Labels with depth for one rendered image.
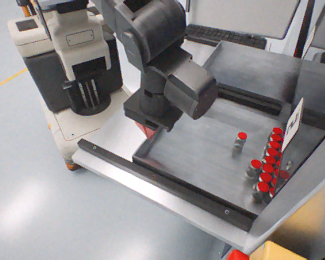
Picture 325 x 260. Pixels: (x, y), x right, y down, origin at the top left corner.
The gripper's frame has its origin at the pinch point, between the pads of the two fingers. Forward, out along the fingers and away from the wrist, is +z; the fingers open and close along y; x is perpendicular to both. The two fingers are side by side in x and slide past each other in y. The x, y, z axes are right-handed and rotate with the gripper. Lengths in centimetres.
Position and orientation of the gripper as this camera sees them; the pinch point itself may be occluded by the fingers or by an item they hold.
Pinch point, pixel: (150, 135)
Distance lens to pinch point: 48.3
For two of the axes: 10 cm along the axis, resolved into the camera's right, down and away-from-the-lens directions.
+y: 8.7, 4.4, -2.3
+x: 4.9, -6.4, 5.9
